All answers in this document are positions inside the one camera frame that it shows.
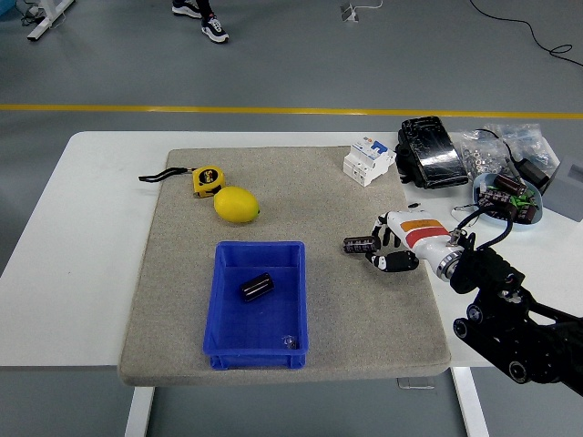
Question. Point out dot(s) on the large brown capacitor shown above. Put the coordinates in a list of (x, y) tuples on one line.
[(507, 183)]

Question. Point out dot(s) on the small metal screw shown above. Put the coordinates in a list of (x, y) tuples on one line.
[(288, 339)]

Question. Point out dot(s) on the white circuit breaker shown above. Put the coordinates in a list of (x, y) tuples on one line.
[(364, 164)]

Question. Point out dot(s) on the clear plastic bracket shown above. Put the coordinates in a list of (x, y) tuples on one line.
[(416, 386)]

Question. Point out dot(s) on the clear bag of screws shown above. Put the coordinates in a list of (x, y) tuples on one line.
[(528, 139)]

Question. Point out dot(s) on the black power adapter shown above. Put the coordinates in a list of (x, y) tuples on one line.
[(533, 170)]

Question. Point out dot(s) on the dark brown cylindrical battery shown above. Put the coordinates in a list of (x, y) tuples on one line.
[(257, 287)]

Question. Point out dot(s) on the white table leg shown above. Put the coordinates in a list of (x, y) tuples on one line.
[(471, 405), (139, 409)]

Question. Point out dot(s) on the light blue bowl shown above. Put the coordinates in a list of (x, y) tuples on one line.
[(533, 220)]

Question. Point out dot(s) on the yellow tape measure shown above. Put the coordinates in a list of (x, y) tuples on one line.
[(208, 179)]

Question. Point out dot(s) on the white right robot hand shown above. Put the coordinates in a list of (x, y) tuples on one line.
[(423, 236)]

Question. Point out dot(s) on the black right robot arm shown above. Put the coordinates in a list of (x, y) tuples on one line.
[(492, 273)]

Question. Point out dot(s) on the grey-brown mat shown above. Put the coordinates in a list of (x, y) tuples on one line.
[(296, 205)]

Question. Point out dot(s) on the white desk frame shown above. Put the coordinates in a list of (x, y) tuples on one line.
[(45, 23)]

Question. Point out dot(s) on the grey box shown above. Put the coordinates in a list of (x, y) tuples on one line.
[(567, 186)]

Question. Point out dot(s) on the yellow lemon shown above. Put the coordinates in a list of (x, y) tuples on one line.
[(237, 205)]

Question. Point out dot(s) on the black printed cylindrical battery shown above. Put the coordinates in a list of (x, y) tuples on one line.
[(360, 243)]

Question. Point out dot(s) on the blue plastic box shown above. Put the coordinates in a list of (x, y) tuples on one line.
[(273, 318)]

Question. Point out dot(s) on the black glossy device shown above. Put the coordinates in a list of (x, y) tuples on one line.
[(432, 150)]

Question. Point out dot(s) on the person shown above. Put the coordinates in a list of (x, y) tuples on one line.
[(214, 27)]

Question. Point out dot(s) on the clear bag of nuts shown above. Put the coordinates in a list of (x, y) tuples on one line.
[(478, 157)]

